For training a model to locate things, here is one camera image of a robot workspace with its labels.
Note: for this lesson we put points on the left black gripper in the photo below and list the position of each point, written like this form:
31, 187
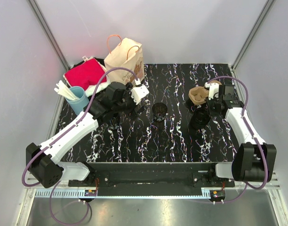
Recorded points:
132, 112

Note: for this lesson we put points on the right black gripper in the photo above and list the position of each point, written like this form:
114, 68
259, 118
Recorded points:
212, 114

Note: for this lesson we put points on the black cup stack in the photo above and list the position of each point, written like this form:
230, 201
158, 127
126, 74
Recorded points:
114, 122
200, 118

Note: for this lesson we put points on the single black paper cup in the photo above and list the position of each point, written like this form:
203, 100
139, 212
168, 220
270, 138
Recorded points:
159, 111

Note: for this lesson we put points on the cream bear paper bag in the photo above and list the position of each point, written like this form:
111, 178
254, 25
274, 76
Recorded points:
127, 54

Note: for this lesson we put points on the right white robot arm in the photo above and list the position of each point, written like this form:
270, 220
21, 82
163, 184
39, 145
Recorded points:
254, 159

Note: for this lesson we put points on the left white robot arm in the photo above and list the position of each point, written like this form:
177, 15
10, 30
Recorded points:
44, 161

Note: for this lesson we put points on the light blue cup holder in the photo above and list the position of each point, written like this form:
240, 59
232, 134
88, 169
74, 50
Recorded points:
82, 101

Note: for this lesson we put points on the red napkin stack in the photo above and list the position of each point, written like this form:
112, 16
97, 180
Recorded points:
86, 74

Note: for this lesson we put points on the black napkin tray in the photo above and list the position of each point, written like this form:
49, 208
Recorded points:
99, 60

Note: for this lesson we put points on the white stirrer sticks bundle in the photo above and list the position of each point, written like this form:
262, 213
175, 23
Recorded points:
64, 91

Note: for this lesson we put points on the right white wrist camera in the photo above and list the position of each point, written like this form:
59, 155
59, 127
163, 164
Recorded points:
213, 89

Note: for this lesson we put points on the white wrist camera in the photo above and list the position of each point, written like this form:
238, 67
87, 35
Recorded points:
213, 89
138, 92

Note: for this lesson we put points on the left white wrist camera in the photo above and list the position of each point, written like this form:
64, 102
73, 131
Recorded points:
138, 92

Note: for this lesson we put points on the aluminium rail frame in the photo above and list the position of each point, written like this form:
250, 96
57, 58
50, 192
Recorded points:
188, 138

